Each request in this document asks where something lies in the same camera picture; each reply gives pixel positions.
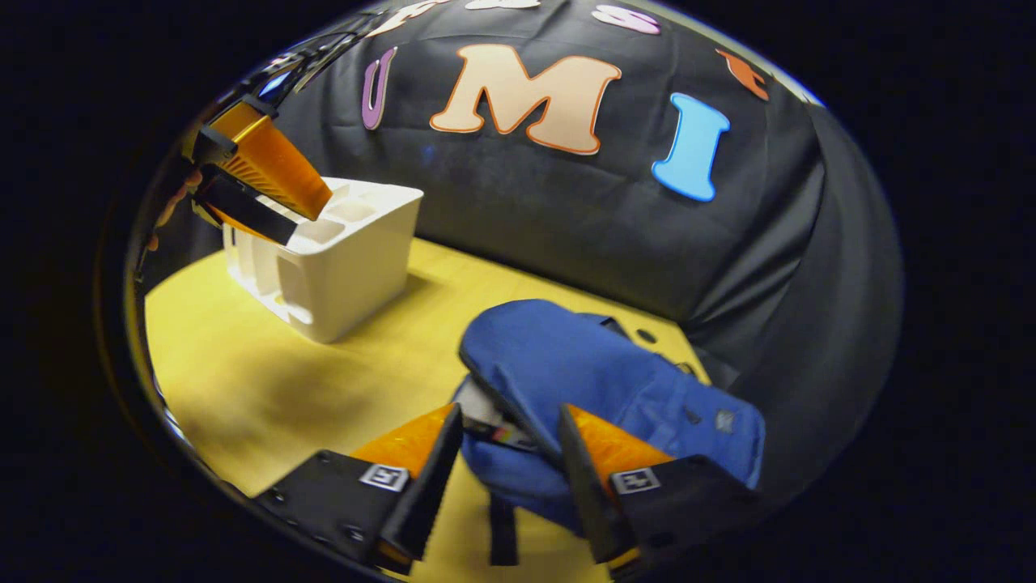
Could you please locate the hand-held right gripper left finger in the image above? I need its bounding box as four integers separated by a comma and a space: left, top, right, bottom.
255, 402, 465, 577

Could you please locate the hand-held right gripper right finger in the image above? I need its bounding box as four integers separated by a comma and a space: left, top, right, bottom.
557, 403, 762, 577

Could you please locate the white bookshelf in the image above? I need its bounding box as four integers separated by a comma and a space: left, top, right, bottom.
223, 176, 424, 344

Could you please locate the blue schoolbag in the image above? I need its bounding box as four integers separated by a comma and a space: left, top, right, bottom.
451, 298, 766, 568

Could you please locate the black backdrop cloth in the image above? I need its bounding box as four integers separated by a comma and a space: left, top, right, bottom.
142, 0, 903, 519

